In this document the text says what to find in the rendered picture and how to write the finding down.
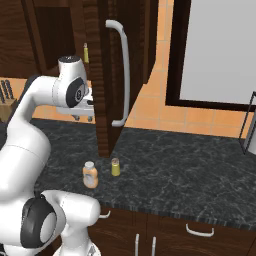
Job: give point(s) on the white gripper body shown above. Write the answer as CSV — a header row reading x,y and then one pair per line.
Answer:
x,y
71,110

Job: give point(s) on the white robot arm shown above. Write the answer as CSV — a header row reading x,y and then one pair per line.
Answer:
x,y
26,146

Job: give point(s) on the dark wood cabinet door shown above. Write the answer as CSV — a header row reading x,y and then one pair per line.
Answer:
x,y
53,33
106,86

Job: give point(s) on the yellow shaker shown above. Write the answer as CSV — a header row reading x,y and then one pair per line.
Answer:
x,y
115,168
86,54

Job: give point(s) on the orange condiment bottle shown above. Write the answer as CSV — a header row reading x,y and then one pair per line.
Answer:
x,y
90,176

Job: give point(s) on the wooden knife block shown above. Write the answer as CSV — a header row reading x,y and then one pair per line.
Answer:
x,y
6,106

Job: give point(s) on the dark wood drawer front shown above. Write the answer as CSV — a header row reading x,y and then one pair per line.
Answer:
x,y
123,218
206,233

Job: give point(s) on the dark wood cupboard door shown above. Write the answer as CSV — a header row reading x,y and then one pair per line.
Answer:
x,y
193,246
113,241

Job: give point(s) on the dark framed window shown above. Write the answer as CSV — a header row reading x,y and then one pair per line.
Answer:
x,y
216,50

